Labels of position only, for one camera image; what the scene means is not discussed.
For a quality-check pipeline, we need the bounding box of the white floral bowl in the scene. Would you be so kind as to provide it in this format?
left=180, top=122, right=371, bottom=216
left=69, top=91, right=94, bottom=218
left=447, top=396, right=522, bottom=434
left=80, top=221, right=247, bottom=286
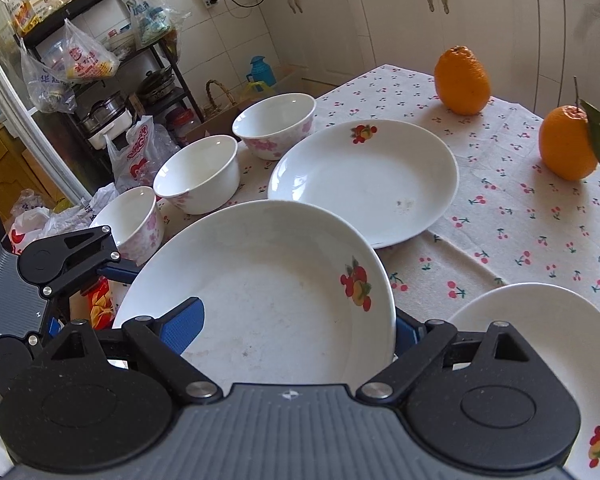
left=91, top=186, right=164, bottom=266
left=152, top=136, right=240, bottom=214
left=232, top=93, right=316, bottom=160

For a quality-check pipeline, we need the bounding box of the orange with leaf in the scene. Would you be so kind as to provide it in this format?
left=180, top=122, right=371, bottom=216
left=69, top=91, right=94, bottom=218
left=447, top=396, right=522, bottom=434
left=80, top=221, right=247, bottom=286
left=539, top=77, right=600, bottom=181

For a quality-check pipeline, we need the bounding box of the red white plastic bag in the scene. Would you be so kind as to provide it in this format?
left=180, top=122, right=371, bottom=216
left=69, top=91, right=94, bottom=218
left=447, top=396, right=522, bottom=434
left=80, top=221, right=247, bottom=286
left=105, top=116, right=180, bottom=194

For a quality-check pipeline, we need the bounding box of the cherry print tablecloth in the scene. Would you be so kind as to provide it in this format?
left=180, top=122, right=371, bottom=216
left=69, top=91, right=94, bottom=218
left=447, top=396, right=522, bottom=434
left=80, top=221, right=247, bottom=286
left=154, top=63, right=600, bottom=480

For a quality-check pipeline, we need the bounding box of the red gift box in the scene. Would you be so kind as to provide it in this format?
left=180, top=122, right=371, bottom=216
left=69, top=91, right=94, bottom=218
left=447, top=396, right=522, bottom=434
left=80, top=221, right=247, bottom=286
left=69, top=278, right=116, bottom=330

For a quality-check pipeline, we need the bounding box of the blue thermos jug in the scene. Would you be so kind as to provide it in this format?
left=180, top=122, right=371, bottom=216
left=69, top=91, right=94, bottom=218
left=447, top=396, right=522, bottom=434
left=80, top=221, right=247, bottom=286
left=246, top=55, right=277, bottom=91

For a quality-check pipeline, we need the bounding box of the cardboard box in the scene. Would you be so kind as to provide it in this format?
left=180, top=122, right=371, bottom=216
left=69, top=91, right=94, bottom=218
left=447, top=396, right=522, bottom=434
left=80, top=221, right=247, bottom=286
left=184, top=99, right=258, bottom=145

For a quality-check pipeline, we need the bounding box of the bumpy orange fruit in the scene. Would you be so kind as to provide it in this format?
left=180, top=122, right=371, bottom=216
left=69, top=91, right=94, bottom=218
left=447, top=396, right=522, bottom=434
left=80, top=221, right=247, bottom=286
left=434, top=46, right=491, bottom=116

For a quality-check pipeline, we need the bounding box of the black metal storage rack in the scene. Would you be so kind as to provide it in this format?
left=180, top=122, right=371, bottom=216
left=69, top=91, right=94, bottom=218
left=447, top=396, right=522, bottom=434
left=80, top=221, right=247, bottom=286
left=18, top=0, right=194, bottom=191

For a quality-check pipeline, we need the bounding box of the white plate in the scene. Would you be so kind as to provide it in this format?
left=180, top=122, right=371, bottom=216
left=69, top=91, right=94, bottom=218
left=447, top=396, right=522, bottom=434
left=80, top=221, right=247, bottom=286
left=450, top=283, right=600, bottom=479
left=117, top=200, right=396, bottom=389
left=268, top=119, right=460, bottom=248

